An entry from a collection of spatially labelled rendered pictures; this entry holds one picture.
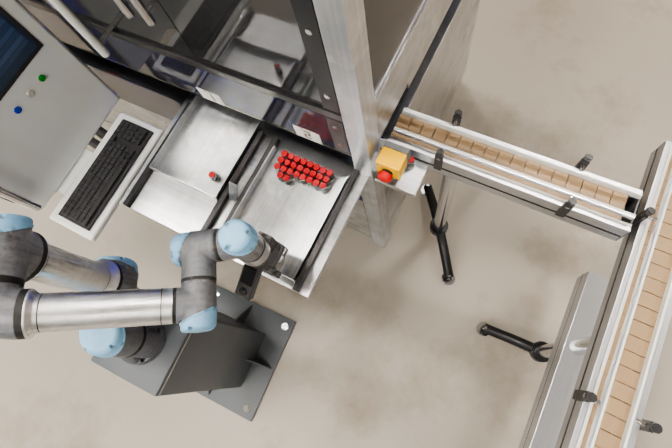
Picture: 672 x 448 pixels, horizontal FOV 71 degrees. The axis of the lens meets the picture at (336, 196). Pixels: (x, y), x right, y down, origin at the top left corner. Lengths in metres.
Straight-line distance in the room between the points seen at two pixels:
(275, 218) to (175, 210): 0.33
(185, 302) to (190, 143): 0.72
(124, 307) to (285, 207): 0.59
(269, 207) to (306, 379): 1.02
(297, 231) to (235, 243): 0.41
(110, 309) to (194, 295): 0.16
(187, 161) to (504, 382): 1.55
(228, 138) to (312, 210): 0.39
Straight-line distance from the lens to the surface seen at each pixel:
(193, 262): 1.05
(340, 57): 0.92
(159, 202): 1.58
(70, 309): 1.05
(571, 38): 2.90
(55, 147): 1.83
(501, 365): 2.22
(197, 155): 1.59
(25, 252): 1.13
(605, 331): 1.35
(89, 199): 1.79
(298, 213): 1.41
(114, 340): 1.39
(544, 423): 1.69
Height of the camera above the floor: 2.19
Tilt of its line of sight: 68 degrees down
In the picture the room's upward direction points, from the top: 22 degrees counter-clockwise
